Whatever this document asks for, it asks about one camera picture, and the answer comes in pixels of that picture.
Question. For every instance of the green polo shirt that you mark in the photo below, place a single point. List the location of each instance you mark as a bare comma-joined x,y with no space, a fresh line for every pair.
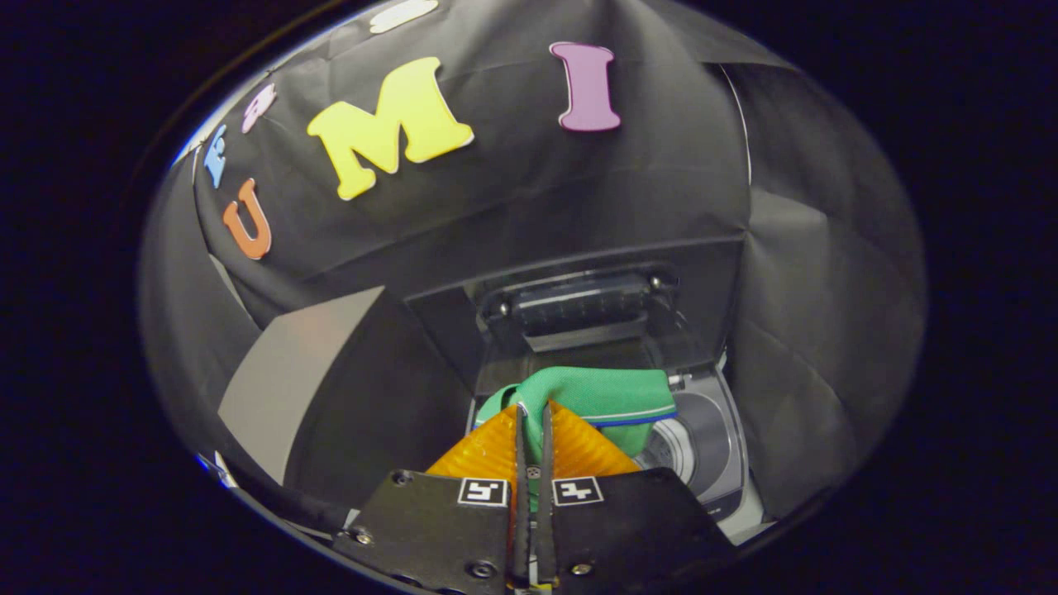
603,397

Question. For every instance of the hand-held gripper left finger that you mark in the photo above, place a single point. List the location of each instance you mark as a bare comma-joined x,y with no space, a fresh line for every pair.
446,537

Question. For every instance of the grey cabinet with dark sides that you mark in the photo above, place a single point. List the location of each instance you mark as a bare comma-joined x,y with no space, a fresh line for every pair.
297,372

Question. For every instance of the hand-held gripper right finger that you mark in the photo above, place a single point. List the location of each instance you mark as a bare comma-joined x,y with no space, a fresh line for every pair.
628,529

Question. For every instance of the dark grey washing machine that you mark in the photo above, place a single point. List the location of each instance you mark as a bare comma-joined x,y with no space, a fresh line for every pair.
711,438

